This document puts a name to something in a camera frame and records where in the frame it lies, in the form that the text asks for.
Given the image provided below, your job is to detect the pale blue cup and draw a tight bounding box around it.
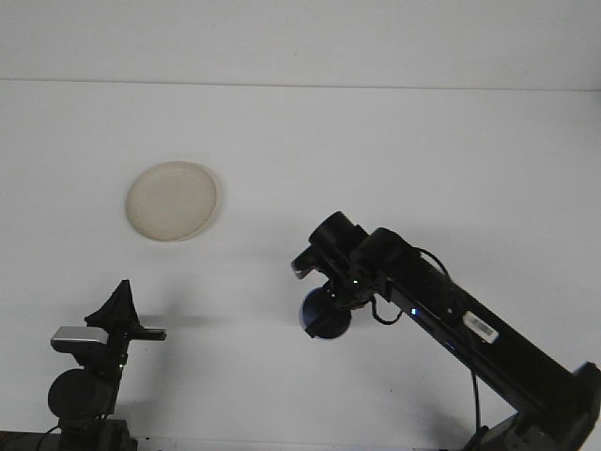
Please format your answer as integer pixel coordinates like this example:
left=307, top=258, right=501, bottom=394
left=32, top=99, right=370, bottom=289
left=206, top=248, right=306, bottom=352
left=298, top=287, right=352, bottom=341

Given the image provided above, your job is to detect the pale round plate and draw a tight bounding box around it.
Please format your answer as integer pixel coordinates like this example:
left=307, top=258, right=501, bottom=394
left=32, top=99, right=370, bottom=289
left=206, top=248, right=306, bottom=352
left=123, top=161, right=224, bottom=244

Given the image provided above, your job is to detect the dark brown stand edge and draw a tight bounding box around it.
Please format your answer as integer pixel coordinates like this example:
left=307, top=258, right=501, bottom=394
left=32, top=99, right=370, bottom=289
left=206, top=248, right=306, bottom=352
left=0, top=428, right=48, bottom=451

